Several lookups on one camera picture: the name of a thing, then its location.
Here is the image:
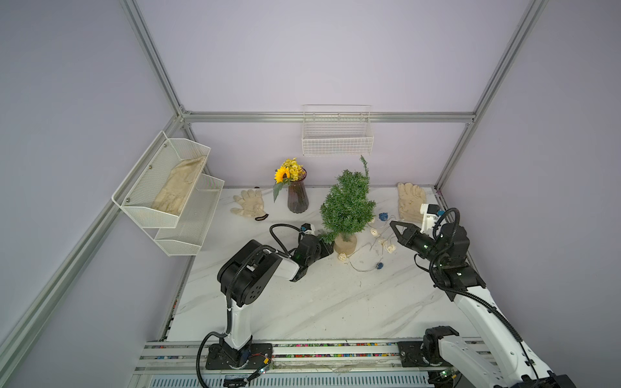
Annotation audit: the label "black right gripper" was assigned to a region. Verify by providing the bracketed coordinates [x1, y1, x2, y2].
[390, 221, 446, 268]

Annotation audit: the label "rattan ball string lights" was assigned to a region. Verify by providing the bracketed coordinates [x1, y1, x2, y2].
[337, 212, 396, 273]

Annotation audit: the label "small green christmas tree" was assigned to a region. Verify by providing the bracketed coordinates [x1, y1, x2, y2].
[320, 156, 376, 256]

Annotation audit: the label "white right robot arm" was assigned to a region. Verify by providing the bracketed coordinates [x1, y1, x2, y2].
[390, 208, 575, 387]

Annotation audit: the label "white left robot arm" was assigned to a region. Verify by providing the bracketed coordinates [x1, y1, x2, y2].
[195, 223, 334, 378]

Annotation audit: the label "cream glove on table right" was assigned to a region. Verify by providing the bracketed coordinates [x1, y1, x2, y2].
[397, 183, 427, 223]

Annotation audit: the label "cream glove on table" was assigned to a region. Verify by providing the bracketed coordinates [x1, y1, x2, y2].
[231, 189, 268, 221]
[397, 183, 427, 223]

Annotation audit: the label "dark glass vase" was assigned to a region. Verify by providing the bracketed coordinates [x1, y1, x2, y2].
[287, 168, 309, 214]

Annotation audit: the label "cream glove on table left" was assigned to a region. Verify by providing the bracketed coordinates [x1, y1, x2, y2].
[231, 189, 268, 221]

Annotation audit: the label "yellow sunflower bouquet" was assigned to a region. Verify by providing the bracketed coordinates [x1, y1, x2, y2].
[273, 158, 307, 200]

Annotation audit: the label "cream glove in shelf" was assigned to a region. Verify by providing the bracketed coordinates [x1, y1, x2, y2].
[151, 156, 207, 216]

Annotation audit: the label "white two-tier mesh shelf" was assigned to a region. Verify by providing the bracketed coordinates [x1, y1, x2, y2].
[112, 133, 224, 256]

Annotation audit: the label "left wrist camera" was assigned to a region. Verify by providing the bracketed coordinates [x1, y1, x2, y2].
[300, 223, 315, 235]

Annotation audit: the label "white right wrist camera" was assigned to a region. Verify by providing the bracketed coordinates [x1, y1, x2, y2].
[420, 204, 444, 234]

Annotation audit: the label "white wire wall basket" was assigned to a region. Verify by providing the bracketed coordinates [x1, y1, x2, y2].
[302, 104, 375, 157]

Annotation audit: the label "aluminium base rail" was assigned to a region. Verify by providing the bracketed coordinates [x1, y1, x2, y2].
[129, 338, 513, 387]

